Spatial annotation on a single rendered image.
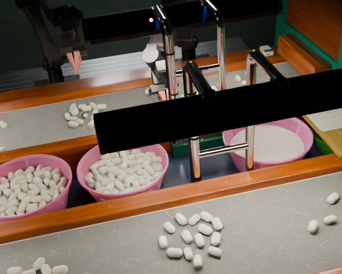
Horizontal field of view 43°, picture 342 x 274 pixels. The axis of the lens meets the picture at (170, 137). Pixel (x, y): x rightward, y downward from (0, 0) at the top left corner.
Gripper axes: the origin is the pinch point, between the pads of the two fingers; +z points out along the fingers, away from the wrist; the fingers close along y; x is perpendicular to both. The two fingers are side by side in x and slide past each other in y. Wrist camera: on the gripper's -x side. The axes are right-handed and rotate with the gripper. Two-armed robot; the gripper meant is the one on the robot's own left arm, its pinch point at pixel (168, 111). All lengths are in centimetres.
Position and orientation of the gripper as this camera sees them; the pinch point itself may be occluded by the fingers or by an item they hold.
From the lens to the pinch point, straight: 150.7
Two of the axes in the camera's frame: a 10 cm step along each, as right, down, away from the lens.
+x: -0.7, 2.7, 9.6
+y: 9.7, -1.9, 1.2
